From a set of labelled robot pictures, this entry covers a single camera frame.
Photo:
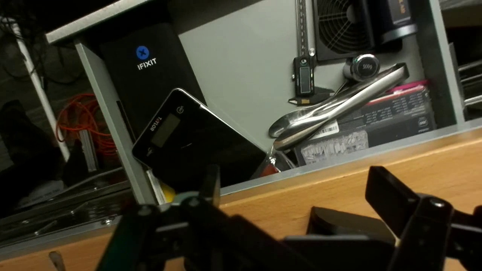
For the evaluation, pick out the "black iFixit pouch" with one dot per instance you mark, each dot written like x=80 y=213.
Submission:
x=144 y=76

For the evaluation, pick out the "black digital scale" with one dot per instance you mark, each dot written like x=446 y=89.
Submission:
x=190 y=145

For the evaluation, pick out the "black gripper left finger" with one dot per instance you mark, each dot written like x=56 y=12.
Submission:
x=211 y=185

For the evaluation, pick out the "black box with pink edge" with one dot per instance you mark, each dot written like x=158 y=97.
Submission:
x=396 y=115

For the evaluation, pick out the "clear plastic parts bag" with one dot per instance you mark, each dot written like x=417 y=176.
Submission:
x=331 y=148

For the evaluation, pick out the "silver metal cylinder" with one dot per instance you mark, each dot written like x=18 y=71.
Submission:
x=361 y=68

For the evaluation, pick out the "black digital caliper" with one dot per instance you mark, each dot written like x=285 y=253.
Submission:
x=303 y=76

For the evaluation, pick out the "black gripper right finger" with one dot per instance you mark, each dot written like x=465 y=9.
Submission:
x=393 y=196

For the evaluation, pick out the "small yellow object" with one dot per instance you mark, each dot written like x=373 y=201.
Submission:
x=167 y=195

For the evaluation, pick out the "black device with red label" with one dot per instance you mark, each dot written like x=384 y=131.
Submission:
x=396 y=17

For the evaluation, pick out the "white pole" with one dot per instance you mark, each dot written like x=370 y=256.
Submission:
x=35 y=85

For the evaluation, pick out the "black cooling fan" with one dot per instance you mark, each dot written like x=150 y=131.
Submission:
x=340 y=27

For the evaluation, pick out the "black workbench cabinet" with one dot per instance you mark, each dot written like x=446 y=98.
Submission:
x=467 y=85

